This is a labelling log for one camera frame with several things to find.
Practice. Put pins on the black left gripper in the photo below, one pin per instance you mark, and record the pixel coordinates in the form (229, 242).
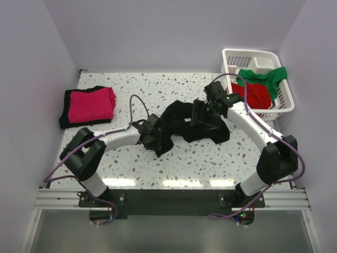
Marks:
(156, 146)

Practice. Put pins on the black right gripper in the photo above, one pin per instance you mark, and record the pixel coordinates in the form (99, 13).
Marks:
(198, 106)

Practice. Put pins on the black t shirt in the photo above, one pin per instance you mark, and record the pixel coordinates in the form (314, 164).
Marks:
(174, 119)
(64, 121)

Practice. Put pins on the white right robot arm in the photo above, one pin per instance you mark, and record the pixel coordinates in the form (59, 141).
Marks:
(279, 154)

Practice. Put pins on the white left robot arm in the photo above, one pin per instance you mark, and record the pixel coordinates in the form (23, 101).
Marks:
(83, 154)

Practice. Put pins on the red t shirt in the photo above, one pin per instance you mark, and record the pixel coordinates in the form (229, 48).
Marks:
(258, 96)

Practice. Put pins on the white plastic laundry basket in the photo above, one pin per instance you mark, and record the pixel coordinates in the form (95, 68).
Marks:
(260, 62)

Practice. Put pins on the folded pink t shirt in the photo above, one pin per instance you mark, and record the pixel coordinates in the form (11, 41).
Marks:
(93, 106)

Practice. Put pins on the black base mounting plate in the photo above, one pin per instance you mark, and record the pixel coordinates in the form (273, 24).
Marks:
(168, 203)

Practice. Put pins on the green t shirt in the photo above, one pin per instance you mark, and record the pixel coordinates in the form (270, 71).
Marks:
(270, 80)

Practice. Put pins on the folded black t shirt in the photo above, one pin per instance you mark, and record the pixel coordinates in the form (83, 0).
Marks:
(64, 121)

